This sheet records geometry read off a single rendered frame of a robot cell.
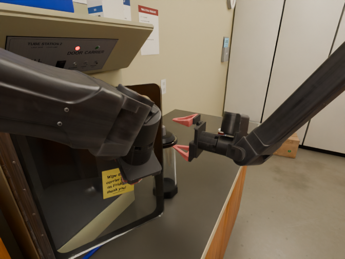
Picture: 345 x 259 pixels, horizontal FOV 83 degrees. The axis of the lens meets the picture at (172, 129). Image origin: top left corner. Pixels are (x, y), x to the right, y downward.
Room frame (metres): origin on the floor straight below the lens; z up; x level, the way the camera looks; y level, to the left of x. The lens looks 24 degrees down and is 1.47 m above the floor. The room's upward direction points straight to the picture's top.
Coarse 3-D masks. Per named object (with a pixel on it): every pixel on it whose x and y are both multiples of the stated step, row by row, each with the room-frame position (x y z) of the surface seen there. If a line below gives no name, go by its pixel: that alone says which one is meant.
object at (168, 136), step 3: (162, 126) 0.61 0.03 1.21; (165, 132) 0.63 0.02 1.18; (168, 132) 0.63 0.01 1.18; (165, 135) 0.60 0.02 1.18; (168, 135) 0.60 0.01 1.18; (171, 135) 0.60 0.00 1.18; (165, 138) 0.58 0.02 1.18; (168, 138) 0.58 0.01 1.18; (171, 138) 0.59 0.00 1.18; (174, 138) 0.60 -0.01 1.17; (165, 141) 0.57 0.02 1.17; (168, 141) 0.57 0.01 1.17
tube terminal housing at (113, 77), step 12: (84, 12) 0.48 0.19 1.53; (96, 72) 0.48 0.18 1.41; (108, 72) 0.52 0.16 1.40; (120, 72) 0.55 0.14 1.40; (0, 168) 0.28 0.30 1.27; (0, 180) 0.29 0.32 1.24; (0, 192) 0.31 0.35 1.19; (0, 204) 0.33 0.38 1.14; (12, 204) 0.29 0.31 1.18; (12, 216) 0.30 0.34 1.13; (12, 228) 0.32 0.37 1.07; (24, 228) 0.28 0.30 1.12; (24, 240) 0.30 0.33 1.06; (24, 252) 0.32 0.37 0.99; (36, 252) 0.28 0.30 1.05
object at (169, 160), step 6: (168, 144) 0.56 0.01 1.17; (168, 150) 0.57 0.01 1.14; (174, 150) 0.59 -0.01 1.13; (168, 156) 0.57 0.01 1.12; (174, 156) 0.59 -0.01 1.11; (168, 162) 0.57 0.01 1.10; (174, 162) 0.58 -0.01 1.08; (168, 168) 0.57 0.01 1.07; (174, 168) 0.58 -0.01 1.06; (168, 174) 0.56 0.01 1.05; (174, 174) 0.58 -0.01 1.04; (168, 180) 0.56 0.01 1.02; (174, 180) 0.58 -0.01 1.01; (168, 186) 0.56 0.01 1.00; (174, 186) 0.58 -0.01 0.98
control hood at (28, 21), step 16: (0, 16) 0.25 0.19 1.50; (16, 16) 0.26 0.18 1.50; (32, 16) 0.27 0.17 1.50; (48, 16) 0.29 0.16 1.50; (64, 16) 0.31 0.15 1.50; (80, 16) 0.33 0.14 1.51; (96, 16) 0.36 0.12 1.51; (0, 32) 0.26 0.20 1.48; (16, 32) 0.27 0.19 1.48; (32, 32) 0.29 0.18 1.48; (48, 32) 0.30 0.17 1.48; (64, 32) 0.32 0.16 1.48; (80, 32) 0.35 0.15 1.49; (96, 32) 0.37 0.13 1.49; (112, 32) 0.40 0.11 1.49; (128, 32) 0.44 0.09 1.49; (144, 32) 0.48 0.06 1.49; (128, 48) 0.48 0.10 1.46; (112, 64) 0.48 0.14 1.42; (128, 64) 0.53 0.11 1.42
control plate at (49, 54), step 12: (12, 36) 0.27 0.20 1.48; (24, 36) 0.28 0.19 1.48; (36, 36) 0.29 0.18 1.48; (12, 48) 0.28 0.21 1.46; (24, 48) 0.29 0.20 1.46; (36, 48) 0.30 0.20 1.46; (48, 48) 0.32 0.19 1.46; (60, 48) 0.33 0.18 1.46; (72, 48) 0.35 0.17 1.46; (84, 48) 0.37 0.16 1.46; (108, 48) 0.42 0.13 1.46; (36, 60) 0.31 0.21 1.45; (48, 60) 0.33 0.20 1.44; (60, 60) 0.35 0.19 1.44; (72, 60) 0.37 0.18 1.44; (84, 60) 0.39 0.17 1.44
